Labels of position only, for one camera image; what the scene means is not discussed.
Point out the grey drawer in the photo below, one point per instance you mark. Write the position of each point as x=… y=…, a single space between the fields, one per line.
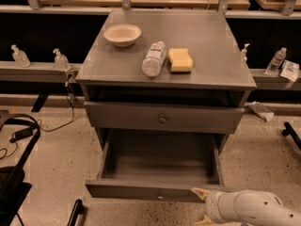
x=200 y=119
x=157 y=166

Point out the grey packet on floor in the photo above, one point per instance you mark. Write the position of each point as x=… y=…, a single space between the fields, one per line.
x=261 y=111

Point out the grey top drawer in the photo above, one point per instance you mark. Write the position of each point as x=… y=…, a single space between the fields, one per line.
x=200 y=119

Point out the far left sanitizer bottle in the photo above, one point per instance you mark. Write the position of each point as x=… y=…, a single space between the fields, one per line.
x=20 y=56

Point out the black bar bottom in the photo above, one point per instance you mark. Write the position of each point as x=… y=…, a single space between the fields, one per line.
x=78 y=208

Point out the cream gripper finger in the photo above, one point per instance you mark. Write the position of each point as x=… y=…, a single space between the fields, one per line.
x=204 y=221
x=201 y=193

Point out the clear plastic water bottle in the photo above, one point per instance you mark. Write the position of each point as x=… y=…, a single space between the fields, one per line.
x=152 y=63

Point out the yellow sponge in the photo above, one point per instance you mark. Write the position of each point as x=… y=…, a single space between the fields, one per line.
x=180 y=60

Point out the small right sanitizer bottle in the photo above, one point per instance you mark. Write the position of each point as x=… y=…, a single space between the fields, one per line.
x=244 y=51

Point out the upright clear water bottle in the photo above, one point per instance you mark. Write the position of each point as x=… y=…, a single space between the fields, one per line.
x=276 y=61

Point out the black stand leg right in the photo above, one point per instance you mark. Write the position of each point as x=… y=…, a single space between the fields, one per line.
x=289 y=131

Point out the black power adapter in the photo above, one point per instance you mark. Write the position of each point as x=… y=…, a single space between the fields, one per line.
x=24 y=133

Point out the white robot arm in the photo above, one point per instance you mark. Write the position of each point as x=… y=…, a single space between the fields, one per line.
x=258 y=208

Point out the clear plastic packet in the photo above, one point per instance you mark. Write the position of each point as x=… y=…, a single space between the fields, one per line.
x=290 y=70

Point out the grey drawer cabinet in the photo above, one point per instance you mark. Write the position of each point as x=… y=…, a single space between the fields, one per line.
x=219 y=76

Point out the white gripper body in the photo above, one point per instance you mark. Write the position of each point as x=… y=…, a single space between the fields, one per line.
x=216 y=205

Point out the black chair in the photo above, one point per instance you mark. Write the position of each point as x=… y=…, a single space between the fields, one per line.
x=13 y=188

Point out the beige paper bowl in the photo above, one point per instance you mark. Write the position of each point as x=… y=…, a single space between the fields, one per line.
x=122 y=35

